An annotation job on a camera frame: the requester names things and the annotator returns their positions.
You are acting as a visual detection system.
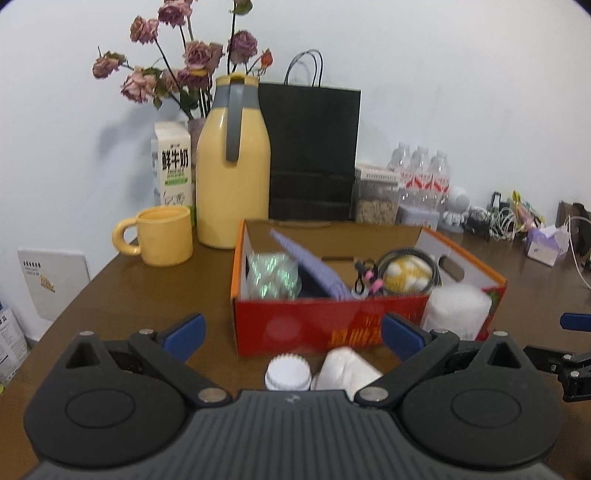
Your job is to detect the black braided cable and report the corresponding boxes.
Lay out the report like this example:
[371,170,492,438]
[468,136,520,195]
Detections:
[352,247,444,297]

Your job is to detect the white cloth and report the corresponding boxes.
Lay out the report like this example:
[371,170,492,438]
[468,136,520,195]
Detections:
[311,347,383,401]

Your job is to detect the iridescent plastic bag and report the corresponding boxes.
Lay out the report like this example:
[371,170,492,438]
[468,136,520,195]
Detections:
[246,253,301,301]

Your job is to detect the small white bottle cap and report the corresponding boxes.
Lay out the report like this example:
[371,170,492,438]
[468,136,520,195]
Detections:
[264,354,311,391]

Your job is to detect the purple cloth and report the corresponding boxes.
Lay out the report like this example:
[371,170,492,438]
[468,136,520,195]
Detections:
[270,229,353,301]

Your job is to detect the white cotton swab container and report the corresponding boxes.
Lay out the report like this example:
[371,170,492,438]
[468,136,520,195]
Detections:
[420,284,492,341]

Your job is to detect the red cardboard box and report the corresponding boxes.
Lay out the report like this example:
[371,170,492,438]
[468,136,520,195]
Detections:
[230,220,507,357]

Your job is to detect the purple tissue pack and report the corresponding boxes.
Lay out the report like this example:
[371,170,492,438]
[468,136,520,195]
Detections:
[525,225,571,267]

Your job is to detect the yellow mug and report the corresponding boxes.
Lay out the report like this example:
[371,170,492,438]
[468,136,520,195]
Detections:
[111,206,193,267]

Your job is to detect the colourful snack bag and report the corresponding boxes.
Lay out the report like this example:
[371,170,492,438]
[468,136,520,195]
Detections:
[511,191,545,232]

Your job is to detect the small printed tin box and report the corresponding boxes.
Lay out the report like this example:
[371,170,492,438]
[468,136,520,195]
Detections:
[396,205,440,231]

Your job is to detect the white robot figurine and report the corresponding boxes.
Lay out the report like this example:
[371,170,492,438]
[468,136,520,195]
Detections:
[439,186,471,233]

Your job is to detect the clear seed container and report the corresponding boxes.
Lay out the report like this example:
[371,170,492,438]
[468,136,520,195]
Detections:
[352,180,400,225]

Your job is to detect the water bottle middle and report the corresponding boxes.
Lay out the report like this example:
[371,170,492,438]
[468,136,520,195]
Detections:
[408,146,430,207]

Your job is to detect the water bottle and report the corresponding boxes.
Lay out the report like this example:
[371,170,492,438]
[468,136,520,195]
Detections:
[429,150,451,211]
[388,142,414,188]
[408,146,430,207]

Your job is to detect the water bottle right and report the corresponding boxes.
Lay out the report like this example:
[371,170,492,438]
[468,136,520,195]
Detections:
[429,150,451,211]

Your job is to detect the white flat box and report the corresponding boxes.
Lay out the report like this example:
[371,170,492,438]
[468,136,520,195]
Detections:
[355,164,402,185]

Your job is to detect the white milk carton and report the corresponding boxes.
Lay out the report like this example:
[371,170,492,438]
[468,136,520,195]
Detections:
[151,121,194,208]

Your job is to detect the water bottle left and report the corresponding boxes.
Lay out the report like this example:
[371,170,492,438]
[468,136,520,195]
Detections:
[388,142,414,188]

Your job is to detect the yellow thermos jug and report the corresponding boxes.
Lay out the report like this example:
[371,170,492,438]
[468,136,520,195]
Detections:
[197,73,270,249]

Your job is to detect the black paper bag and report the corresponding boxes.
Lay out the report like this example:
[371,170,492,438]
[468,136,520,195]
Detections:
[259,49,361,221]

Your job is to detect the dried rose bouquet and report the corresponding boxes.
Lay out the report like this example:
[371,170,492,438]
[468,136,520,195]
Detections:
[92,1,273,120]

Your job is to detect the tangled black white cables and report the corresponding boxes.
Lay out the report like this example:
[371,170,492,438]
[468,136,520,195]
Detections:
[464,191,523,243]

